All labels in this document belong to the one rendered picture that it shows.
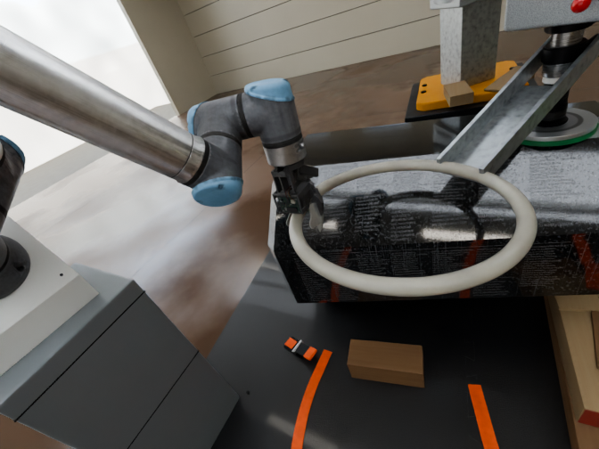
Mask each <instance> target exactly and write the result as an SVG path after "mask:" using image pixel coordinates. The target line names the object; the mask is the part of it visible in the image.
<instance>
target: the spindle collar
mask: <svg viewBox="0 0 599 449"><path fill-rule="evenodd" d="M584 31H585V29H581V30H577V31H573V32H569V33H563V34H552V36H551V42H550V43H549V44H547V45H545V46H544V47H543V51H542V55H541V62H542V63H543V66H542V71H541V76H542V77H543V78H560V77H561V75H562V74H563V73H564V72H565V71H566V70H567V69H568V68H569V66H570V65H571V64H572V63H573V62H574V61H575V60H576V59H577V58H578V57H579V56H580V55H581V54H582V53H583V52H584V50H585V49H586V48H587V47H588V46H589V45H590V44H591V42H592V41H593V40H594V39H595V38H596V37H597V36H598V35H599V34H596V35H594V36H592V37H590V38H589V39H587V38H585V37H583V35H584Z"/></svg>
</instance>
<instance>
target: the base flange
mask: <svg viewBox="0 0 599 449"><path fill-rule="evenodd" d="M515 66H517V64H516V63H515V61H501V62H497V63H496V75H495V77H494V78H491V79H490V80H487V81H484V82H481V83H478V84H476V85H473V86H470V88H471V89H472V90H473V92H474V96H473V103H477V102H488V101H490V100H491V99H492V98H493V97H494V96H495V95H496V94H497V93H496V92H488V91H484V88H486V87H487V86H489V85H490V84H492V83H493V82H495V81H496V80H497V79H499V78H500V77H502V76H503V75H504V74H505V73H506V72H508V71H509V70H510V69H512V68H514V67H515ZM448 107H449V105H448V103H447V100H446V98H445V96H444V85H442V84H441V75H440V74H439V75H435V76H430V77H426V78H423V79H422V80H421V82H420V86H419V92H418V96H417V101H416V109H417V110H421V111H427V110H437V109H443V108H448Z"/></svg>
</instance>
